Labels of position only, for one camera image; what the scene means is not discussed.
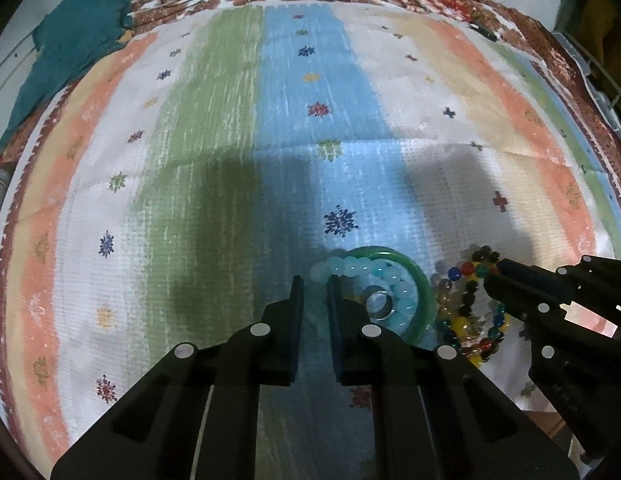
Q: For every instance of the green jade bangle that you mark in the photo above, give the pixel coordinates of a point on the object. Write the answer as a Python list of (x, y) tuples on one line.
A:
[(426, 291)]

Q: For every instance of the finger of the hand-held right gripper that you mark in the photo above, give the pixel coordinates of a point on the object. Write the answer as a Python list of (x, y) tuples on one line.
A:
[(598, 285), (510, 285)]

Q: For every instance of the teal cloth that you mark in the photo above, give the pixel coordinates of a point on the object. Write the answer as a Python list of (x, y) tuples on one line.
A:
[(65, 45)]

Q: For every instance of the small black object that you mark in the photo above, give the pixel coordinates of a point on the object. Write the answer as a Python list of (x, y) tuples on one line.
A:
[(483, 31)]

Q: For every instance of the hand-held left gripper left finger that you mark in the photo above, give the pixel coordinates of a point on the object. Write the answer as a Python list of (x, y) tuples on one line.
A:
[(296, 305)]

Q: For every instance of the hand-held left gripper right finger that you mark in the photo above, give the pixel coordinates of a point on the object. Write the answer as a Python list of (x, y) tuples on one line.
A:
[(334, 310)]

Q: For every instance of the pastel striped woven mat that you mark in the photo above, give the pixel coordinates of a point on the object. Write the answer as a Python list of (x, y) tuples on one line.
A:
[(310, 125)]

